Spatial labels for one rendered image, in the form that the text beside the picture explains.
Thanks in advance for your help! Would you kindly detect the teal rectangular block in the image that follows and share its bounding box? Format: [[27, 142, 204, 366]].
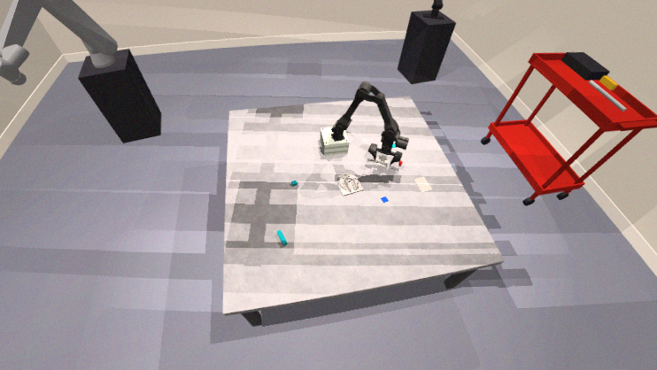
[[276, 230, 287, 246]]

